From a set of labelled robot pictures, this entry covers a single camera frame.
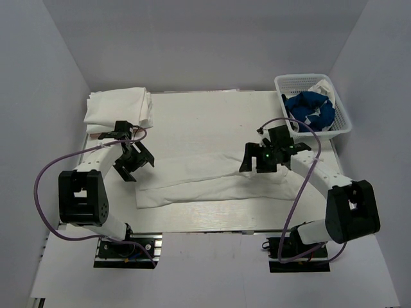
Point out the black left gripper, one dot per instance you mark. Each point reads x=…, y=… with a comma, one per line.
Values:
x=143, y=157

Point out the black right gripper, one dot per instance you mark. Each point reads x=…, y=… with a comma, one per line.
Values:
x=255, y=149

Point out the white t-shirt black print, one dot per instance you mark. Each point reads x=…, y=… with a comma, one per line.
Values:
x=209, y=177

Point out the blue Mickey Mouse t-shirt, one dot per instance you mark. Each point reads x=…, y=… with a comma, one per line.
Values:
x=314, y=110

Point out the white t-shirt green trim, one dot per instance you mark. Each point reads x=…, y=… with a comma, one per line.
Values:
x=324, y=88

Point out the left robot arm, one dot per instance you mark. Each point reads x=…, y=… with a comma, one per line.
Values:
x=83, y=200

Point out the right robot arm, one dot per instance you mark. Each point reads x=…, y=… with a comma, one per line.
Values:
x=351, y=209

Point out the folded white t-shirt stack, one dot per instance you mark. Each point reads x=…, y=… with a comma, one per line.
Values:
x=104, y=108

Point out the folded pink t-shirt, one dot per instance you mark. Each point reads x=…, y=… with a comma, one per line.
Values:
x=95, y=135

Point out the white plastic laundry basket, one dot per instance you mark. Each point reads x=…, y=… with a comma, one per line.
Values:
x=290, y=85

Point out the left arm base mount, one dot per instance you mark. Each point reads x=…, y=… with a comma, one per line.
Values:
x=128, y=256

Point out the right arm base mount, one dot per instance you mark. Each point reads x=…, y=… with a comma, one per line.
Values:
x=312, y=262

